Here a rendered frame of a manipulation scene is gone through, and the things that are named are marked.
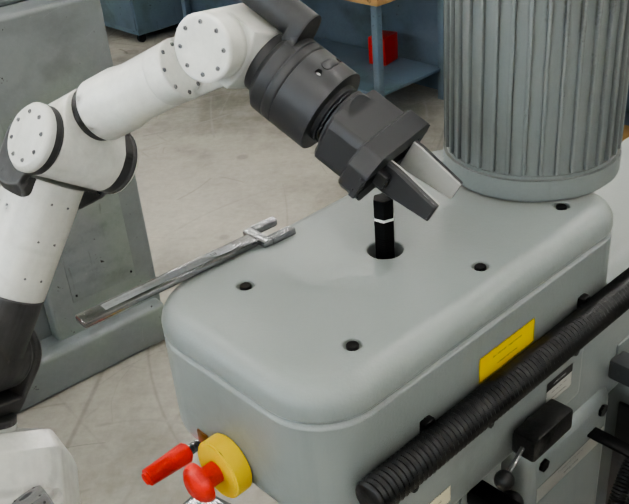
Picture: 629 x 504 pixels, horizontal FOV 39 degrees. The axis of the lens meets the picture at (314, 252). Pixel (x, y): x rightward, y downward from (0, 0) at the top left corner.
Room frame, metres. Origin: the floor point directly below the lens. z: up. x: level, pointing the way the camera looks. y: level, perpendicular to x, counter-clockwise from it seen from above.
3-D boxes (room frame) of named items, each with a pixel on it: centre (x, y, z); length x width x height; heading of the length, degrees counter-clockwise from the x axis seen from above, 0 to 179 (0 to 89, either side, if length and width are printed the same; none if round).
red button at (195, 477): (0.59, 0.12, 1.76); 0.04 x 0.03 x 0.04; 41
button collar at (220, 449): (0.61, 0.10, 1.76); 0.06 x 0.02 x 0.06; 41
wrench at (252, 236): (0.75, 0.13, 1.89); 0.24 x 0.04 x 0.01; 128
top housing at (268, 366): (0.77, -0.08, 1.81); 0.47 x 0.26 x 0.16; 131
